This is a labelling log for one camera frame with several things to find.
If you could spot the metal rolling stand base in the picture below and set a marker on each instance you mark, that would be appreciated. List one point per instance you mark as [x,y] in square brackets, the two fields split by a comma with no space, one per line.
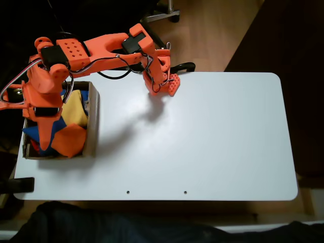
[162,15]

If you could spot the black table clamp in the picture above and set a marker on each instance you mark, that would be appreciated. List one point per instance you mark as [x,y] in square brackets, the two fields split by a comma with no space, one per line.
[188,66]
[22,184]

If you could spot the orange bean bag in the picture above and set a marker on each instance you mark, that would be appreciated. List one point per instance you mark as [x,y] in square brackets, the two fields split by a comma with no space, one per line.
[69,141]

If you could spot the orange camera mount plate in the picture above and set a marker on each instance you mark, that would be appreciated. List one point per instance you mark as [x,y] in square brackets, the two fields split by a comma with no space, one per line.
[12,105]

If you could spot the large yellow bean bag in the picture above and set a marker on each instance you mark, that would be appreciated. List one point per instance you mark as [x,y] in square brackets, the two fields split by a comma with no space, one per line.
[74,111]

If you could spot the red bean bag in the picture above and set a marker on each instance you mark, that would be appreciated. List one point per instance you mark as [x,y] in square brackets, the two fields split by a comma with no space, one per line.
[35,146]

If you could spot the small shiny metal object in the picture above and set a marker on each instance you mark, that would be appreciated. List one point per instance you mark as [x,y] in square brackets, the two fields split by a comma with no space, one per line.
[17,91]

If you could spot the cardboard box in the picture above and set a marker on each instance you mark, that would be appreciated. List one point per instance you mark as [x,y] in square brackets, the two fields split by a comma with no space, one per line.
[92,121]

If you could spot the person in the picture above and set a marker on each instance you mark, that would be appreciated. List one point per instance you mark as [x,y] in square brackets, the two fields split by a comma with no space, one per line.
[101,225]

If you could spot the large blue bean bag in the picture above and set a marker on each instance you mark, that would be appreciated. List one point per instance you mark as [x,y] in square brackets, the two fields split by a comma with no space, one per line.
[30,132]

